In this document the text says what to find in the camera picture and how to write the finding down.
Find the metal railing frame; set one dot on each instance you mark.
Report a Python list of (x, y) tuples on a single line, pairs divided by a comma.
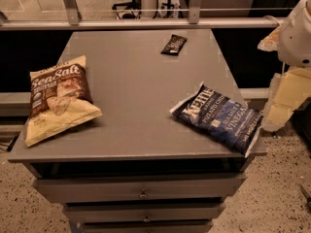
[(112, 14)]

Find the grey drawer cabinet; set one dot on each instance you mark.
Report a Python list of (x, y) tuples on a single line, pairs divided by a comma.
[(136, 86)]

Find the blue Kettle chip bag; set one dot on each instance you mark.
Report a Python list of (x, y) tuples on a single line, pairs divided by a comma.
[(227, 121)]

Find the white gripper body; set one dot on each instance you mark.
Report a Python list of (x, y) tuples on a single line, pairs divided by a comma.
[(296, 41)]

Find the top cabinet drawer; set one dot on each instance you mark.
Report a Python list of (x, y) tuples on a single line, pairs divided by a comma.
[(139, 188)]

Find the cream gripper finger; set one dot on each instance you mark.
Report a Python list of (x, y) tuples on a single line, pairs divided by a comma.
[(270, 42), (287, 92)]

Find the brown sea salt chip bag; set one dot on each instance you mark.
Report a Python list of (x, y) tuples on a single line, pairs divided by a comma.
[(60, 99)]

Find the middle cabinet drawer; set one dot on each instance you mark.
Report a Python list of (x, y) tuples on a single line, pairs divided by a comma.
[(144, 212)]

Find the cabinet drawer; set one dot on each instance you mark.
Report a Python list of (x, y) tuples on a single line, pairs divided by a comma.
[(151, 227), (144, 212), (139, 188)]

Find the small black snack packet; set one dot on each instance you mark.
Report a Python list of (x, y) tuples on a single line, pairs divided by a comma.
[(174, 45)]

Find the bottom cabinet drawer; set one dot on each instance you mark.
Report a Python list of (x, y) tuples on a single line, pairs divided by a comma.
[(151, 227)]

